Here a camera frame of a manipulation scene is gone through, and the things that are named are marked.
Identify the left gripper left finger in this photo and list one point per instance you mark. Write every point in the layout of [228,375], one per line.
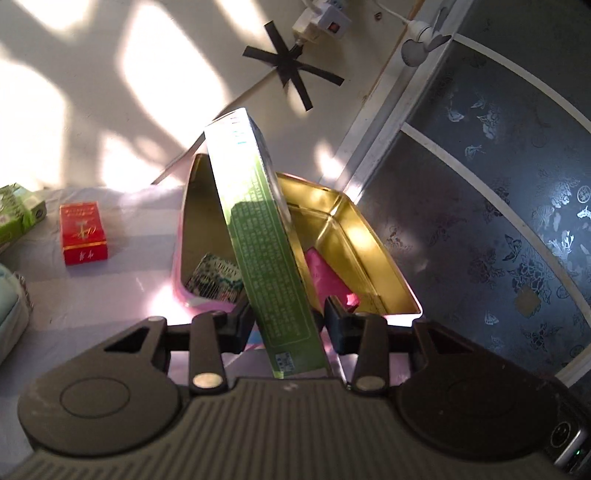
[210,335]

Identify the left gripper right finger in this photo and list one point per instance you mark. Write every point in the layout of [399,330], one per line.
[364,335]

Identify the small patterned packet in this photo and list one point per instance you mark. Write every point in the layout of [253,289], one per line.
[215,278]

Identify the magenta wallet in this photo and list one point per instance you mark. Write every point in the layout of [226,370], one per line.
[328,283]

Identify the green toothpaste box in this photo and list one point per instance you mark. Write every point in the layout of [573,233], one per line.
[267,250]

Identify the red cigarette pack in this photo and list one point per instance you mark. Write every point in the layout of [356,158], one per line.
[83,238]

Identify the teal fabric pouch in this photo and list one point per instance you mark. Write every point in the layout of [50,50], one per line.
[15,310]

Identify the green tissue pack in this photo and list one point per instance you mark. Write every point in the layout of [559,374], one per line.
[21,211]

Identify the pink macaron biscuit tin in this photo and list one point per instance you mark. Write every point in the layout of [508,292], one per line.
[323,219]

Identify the patterned glass door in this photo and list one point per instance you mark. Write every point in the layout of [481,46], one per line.
[379,122]

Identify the black tape cross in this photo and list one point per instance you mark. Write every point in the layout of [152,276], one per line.
[285,62]

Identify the white power strip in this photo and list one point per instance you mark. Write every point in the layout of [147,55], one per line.
[322,17]

